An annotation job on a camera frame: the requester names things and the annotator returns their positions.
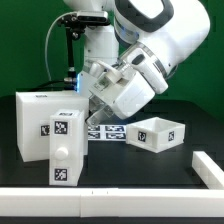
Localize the black cables on table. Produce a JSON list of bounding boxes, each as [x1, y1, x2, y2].
[[28, 78, 78, 92]]

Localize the small white drawer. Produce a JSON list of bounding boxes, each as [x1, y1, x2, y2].
[[126, 117, 185, 153]]

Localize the grey camera cable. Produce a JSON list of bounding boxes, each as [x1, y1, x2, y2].
[[44, 10, 78, 81]]

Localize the marker tag sheet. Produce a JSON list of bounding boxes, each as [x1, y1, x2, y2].
[[88, 125, 126, 141]]

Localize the white right barrier rail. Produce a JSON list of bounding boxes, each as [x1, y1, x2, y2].
[[192, 151, 224, 190]]

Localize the white barrier rail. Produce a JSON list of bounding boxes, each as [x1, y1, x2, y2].
[[0, 188, 224, 218], [192, 151, 224, 190]]

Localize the white front barrier rail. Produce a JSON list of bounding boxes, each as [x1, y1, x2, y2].
[[0, 188, 224, 218]]

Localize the large white drawer housing box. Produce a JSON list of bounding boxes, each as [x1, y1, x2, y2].
[[16, 90, 89, 162]]

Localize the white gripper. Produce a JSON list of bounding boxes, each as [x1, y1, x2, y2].
[[86, 46, 168, 126]]

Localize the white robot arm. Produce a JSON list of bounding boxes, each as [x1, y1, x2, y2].
[[63, 0, 210, 126]]

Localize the white drawer with knob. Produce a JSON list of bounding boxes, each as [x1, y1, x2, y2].
[[49, 109, 84, 186]]

